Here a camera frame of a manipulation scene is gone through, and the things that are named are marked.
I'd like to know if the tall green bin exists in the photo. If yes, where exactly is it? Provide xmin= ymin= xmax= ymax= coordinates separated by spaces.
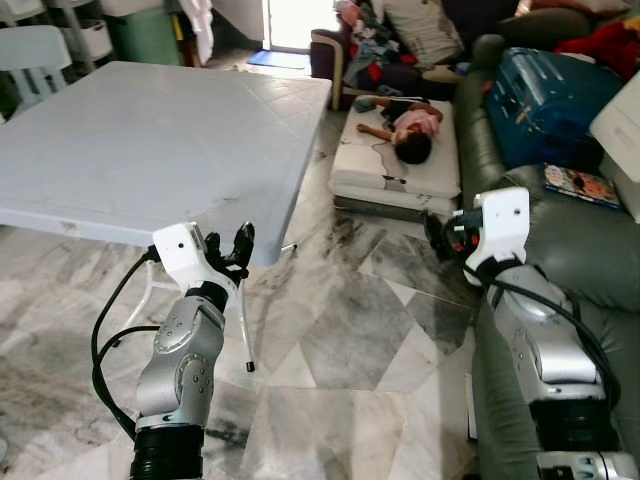
xmin=105 ymin=0 xmax=187 ymax=67

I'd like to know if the white floor mattress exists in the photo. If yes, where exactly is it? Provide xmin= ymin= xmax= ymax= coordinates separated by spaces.
xmin=329 ymin=97 xmax=464 ymax=218

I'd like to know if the sleeping child in pink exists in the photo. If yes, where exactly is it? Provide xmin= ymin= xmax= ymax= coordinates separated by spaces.
xmin=357 ymin=96 xmax=445 ymax=167

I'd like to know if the green leather sofa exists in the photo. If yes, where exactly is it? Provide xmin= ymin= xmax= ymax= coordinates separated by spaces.
xmin=468 ymin=35 xmax=640 ymax=480

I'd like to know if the colourful book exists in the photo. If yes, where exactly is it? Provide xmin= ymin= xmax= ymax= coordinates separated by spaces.
xmin=542 ymin=163 xmax=624 ymax=210

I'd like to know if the large white folding table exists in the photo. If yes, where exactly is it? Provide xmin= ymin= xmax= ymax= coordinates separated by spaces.
xmin=0 ymin=61 xmax=334 ymax=374

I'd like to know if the blue suitcase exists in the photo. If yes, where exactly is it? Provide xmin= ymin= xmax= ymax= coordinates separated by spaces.
xmin=486 ymin=47 xmax=631 ymax=173

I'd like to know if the white box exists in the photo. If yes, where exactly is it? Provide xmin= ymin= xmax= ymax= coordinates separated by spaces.
xmin=589 ymin=72 xmax=640 ymax=223

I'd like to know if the blue door mat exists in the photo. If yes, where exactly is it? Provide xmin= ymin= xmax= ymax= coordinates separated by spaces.
xmin=246 ymin=50 xmax=314 ymax=72

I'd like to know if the clothes pile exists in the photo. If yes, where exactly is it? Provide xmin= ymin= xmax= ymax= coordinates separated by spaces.
xmin=338 ymin=0 xmax=467 ymax=93

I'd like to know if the white hanging cloth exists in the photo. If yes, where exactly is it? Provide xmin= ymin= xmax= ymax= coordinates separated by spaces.
xmin=180 ymin=0 xmax=217 ymax=67

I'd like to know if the red cloth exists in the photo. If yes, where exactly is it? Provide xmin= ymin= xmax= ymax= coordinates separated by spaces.
xmin=553 ymin=17 xmax=640 ymax=83

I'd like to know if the white shelf unit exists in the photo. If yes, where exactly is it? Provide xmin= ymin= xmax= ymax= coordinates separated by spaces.
xmin=40 ymin=0 xmax=116 ymax=63

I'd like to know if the white child chair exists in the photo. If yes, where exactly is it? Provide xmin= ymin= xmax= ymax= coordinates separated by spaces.
xmin=0 ymin=25 xmax=74 ymax=113

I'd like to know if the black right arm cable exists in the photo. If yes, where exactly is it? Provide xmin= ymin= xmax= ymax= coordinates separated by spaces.
xmin=425 ymin=212 xmax=623 ymax=413

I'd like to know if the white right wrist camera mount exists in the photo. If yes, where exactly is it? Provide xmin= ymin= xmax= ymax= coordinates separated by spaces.
xmin=464 ymin=187 xmax=532 ymax=286

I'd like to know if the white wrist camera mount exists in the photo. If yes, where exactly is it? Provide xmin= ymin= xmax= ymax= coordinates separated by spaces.
xmin=151 ymin=221 xmax=217 ymax=294
xmin=464 ymin=187 xmax=532 ymax=286

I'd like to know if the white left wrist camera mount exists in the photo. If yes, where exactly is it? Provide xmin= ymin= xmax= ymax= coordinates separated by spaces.
xmin=151 ymin=221 xmax=217 ymax=294

